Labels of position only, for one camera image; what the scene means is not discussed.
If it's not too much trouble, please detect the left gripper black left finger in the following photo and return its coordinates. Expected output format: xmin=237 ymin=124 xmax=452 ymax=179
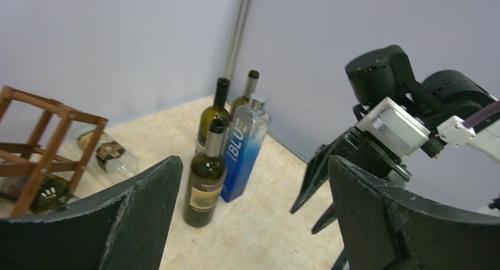
xmin=1 ymin=155 xmax=183 ymax=269

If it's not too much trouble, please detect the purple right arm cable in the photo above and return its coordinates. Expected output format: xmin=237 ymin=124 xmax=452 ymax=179
xmin=462 ymin=100 xmax=500 ymax=130

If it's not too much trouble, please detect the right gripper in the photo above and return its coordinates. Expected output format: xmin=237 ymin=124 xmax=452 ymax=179
xmin=290 ymin=126 xmax=412 ymax=235

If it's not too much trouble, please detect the dark green wine bottle middle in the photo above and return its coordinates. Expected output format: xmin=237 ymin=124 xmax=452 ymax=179
xmin=183 ymin=119 xmax=226 ymax=228

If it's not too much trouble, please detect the dark green wine bottle front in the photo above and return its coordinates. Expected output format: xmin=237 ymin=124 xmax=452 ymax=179
xmin=1 ymin=173 xmax=79 ymax=214

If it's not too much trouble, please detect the dark wine bottle back left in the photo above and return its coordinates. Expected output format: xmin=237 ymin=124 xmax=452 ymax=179
xmin=195 ymin=77 xmax=231 ymax=153

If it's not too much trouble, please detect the dark green wine bottle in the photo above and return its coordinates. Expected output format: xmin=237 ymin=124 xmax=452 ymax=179
xmin=1 ymin=173 xmax=79 ymax=214
xmin=183 ymin=119 xmax=226 ymax=228

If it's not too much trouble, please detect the clear labelled liquor bottle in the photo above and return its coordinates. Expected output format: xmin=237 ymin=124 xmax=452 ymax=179
xmin=71 ymin=124 xmax=139 ymax=180

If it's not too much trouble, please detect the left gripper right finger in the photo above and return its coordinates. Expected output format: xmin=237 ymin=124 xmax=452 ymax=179
xmin=328 ymin=156 xmax=499 ymax=269

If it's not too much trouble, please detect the brown wooden wine rack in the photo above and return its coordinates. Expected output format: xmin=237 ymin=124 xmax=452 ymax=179
xmin=1 ymin=85 xmax=108 ymax=217

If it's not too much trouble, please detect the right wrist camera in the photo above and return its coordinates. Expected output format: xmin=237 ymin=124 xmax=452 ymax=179
xmin=355 ymin=97 xmax=430 ymax=159

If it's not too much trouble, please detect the dark wine bottle back right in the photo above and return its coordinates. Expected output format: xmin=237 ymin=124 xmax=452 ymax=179
xmin=230 ymin=70 xmax=260 ymax=118

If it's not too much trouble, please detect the blue square glass bottle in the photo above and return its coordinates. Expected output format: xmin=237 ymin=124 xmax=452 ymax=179
xmin=221 ymin=93 xmax=271 ymax=203

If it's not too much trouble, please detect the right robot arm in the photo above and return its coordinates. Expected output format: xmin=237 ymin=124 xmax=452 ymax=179
xmin=291 ymin=45 xmax=499 ymax=213

